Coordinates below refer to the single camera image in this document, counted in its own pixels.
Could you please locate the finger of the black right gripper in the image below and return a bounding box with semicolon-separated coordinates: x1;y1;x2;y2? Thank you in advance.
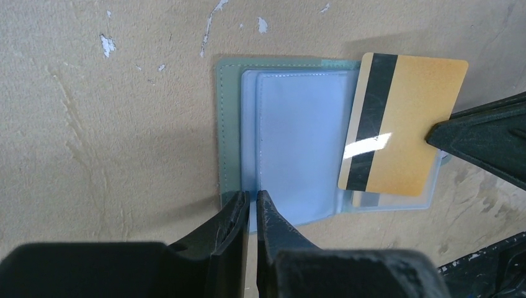
426;92;525;190

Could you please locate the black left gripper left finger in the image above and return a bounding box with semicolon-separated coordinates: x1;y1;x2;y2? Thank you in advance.
1;191;250;297

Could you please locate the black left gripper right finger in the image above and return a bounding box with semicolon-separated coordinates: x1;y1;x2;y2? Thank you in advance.
256;191;450;297

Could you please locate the green leather card holder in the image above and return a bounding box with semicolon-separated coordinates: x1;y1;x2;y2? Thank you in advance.
215;57;442;226

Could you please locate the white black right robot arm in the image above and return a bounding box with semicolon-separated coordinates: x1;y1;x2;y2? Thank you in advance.
426;93;525;297

